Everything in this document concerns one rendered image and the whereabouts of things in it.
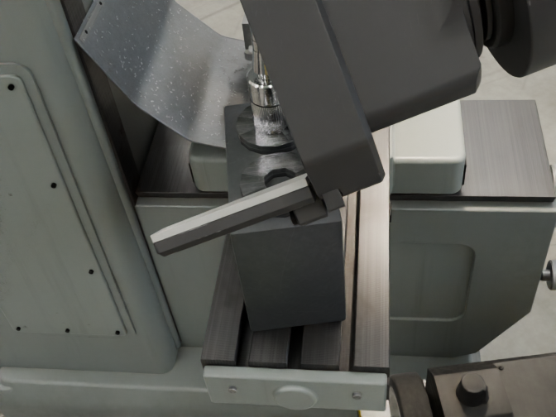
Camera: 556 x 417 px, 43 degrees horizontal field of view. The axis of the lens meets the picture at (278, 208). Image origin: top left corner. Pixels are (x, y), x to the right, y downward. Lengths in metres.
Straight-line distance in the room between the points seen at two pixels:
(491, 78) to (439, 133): 1.52
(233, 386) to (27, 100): 0.58
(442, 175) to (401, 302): 0.38
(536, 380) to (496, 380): 0.07
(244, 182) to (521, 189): 0.69
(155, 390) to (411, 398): 0.73
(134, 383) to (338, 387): 0.95
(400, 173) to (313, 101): 1.05
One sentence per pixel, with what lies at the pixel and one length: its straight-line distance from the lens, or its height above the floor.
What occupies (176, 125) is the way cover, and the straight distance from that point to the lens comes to 1.24.
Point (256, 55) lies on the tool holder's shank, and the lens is 0.79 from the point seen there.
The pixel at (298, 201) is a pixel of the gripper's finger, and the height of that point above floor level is 1.50.
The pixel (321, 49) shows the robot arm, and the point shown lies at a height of 1.54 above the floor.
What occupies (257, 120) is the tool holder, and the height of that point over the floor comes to 1.14.
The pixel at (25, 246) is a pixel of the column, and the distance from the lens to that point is 1.49.
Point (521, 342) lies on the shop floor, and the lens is 2.03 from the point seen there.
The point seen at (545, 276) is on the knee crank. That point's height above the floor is 0.51.
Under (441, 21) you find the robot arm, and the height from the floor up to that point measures 1.55.
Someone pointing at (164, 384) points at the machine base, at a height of 0.20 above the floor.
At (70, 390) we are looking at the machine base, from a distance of 1.83.
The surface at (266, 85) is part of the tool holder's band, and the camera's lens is 0.80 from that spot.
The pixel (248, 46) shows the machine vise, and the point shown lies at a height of 0.95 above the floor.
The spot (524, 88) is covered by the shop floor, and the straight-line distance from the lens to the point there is 2.78.
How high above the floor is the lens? 1.67
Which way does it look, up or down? 47 degrees down
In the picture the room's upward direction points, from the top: 8 degrees counter-clockwise
